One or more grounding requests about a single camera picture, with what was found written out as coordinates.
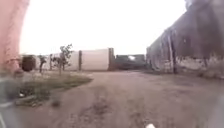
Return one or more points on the small tree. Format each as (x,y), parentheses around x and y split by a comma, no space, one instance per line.
(63,56)

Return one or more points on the dark gate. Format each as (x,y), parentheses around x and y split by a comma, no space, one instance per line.
(130,62)

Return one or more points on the white panel wall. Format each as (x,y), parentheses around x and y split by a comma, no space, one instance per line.
(95,60)

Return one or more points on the grey gravel dirt road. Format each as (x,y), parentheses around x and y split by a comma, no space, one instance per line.
(133,100)

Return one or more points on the grass patch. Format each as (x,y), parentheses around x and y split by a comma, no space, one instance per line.
(43,86)

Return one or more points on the dark tank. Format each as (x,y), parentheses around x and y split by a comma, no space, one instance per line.
(28,63)

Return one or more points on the red brick building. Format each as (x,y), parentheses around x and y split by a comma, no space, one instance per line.
(11,33)

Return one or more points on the robot's own part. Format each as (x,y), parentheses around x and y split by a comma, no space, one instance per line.
(150,126)

